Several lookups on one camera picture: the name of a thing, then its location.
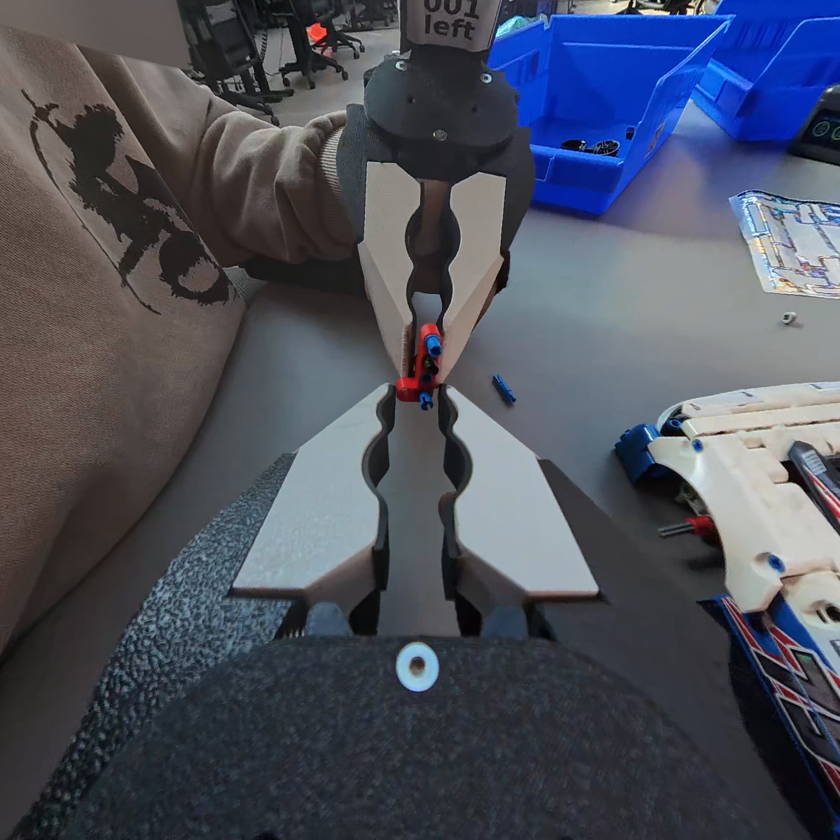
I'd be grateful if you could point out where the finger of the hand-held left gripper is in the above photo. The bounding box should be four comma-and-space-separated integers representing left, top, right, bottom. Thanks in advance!
434, 172, 509, 383
357, 162, 426, 382

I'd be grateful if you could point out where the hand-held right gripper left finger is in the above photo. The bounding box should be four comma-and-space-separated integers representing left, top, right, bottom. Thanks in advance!
231, 384, 398, 622

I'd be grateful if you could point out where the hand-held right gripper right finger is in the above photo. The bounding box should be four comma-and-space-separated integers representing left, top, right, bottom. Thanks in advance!
437, 384, 602, 621

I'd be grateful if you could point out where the red brick connector piece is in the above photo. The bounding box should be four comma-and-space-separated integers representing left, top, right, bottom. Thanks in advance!
395, 323, 447, 411

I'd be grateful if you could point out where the brick-built race car model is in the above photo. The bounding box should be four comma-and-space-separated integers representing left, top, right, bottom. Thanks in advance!
615, 382, 840, 840

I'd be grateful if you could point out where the person's left forearm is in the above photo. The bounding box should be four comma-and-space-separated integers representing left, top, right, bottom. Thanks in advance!
190, 108, 358, 266

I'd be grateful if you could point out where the black office chair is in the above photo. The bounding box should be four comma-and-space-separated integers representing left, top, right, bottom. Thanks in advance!
177, 0, 296, 127
226, 256, 375, 296
276, 0, 366, 91

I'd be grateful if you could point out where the blue plastic bin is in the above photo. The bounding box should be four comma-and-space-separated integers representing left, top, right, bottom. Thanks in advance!
690, 0, 840, 143
487, 13, 734, 216

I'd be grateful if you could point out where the person's beige hoodie torso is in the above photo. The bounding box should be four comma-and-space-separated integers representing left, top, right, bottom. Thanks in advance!
0, 26, 263, 657

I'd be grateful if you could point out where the shiny sticker sheet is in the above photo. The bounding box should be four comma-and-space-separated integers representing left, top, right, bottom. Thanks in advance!
728, 189, 840, 300

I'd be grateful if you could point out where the small black screen device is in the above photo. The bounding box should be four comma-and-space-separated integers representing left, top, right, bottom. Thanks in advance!
787, 85, 840, 166

